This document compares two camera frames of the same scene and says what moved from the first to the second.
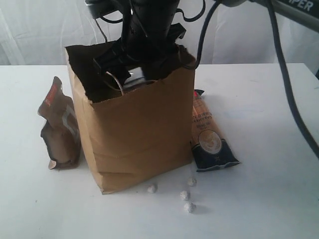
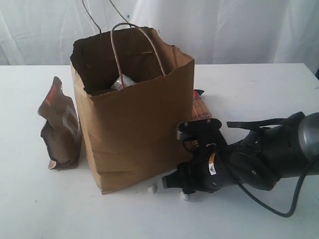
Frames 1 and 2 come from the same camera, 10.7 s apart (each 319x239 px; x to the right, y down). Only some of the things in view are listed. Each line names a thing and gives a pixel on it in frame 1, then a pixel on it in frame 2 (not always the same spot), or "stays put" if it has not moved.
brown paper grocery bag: x=138 y=129 stays put
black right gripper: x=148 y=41 -> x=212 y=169
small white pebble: x=151 y=188 stays put
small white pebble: x=184 y=194 stays put
